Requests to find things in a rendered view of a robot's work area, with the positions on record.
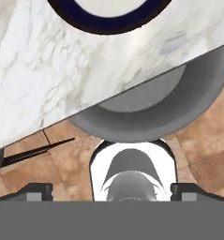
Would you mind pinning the white and black round object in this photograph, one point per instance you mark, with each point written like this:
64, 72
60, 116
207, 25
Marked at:
98, 168

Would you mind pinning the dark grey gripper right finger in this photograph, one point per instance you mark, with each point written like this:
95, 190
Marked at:
185, 190

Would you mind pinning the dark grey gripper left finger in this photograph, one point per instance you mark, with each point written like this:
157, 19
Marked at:
38, 191

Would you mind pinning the white plate with dark blue rim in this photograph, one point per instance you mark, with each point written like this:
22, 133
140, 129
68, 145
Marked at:
110, 26

